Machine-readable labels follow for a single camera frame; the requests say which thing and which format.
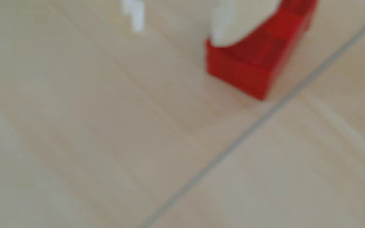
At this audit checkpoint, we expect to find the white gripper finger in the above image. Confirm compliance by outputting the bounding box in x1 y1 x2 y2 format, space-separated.
121 0 146 33
210 0 281 47

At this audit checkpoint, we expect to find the red block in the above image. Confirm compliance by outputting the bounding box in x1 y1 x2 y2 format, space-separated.
205 0 319 101

